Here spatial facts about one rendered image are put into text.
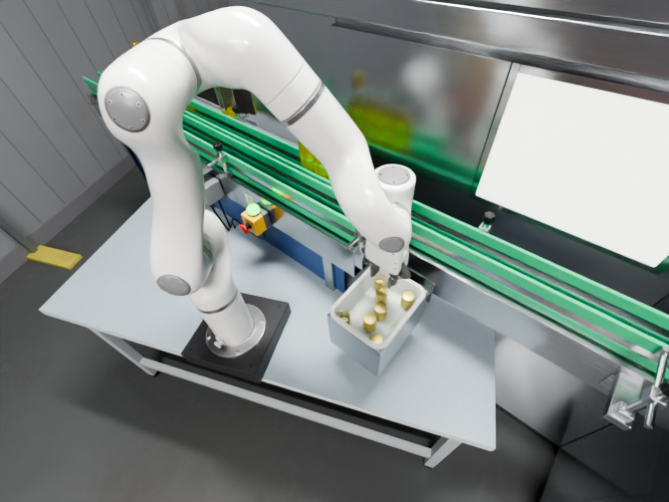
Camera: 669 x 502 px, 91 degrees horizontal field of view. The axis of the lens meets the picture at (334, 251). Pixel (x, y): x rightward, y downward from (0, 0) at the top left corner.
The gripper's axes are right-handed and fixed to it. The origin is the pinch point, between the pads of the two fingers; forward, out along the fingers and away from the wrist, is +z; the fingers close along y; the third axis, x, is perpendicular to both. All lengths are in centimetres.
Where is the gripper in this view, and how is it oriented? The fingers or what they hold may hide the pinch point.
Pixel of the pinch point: (383, 275)
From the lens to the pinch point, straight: 86.7
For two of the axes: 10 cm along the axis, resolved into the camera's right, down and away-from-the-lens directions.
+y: -7.4, -4.8, 4.7
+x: -6.7, 5.9, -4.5
